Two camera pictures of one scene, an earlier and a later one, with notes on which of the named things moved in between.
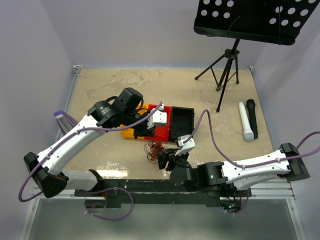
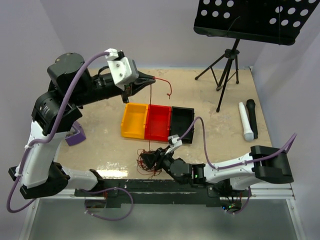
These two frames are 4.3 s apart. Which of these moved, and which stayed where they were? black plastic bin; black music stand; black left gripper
Moved: black left gripper
Stayed: black plastic bin; black music stand
